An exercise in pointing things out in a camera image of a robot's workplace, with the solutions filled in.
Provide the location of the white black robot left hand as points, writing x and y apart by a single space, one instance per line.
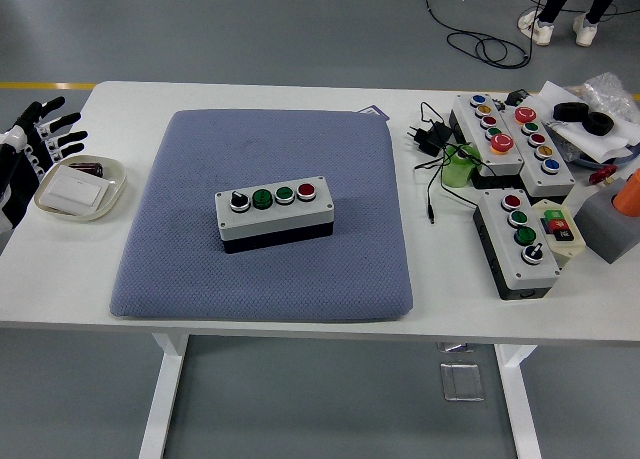
20 169

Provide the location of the grey four-button control box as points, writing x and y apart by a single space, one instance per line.
300 219
537 274

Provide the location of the grey five-button control box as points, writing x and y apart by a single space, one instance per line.
560 181
470 124

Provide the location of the small dark red item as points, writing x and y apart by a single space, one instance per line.
87 169

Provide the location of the yellow floor tape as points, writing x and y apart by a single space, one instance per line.
40 85

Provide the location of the beige shallow tray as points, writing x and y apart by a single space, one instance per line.
114 184

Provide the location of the white table leg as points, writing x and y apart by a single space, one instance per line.
520 404
160 404

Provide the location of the blue-grey textured mat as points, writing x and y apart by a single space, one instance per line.
300 279

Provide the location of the purple-edged card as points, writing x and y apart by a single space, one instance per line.
375 110

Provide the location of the black power adapter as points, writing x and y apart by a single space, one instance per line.
429 138

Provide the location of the metal floor hatch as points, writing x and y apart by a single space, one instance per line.
462 381

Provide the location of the small black device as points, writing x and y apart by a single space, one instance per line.
515 98

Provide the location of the white paper sheet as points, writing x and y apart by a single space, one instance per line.
580 139

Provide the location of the red valve knob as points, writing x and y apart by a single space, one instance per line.
602 174

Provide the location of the grey block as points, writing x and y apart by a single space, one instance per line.
605 229

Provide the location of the clear bubble wrap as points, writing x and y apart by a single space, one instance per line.
607 91

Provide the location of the orange cylinder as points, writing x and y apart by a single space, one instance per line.
631 194

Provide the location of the blue hoop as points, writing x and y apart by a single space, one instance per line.
632 156

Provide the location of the white wall switch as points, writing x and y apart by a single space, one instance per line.
75 191

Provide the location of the cream three-button switch box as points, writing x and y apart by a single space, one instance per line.
570 246

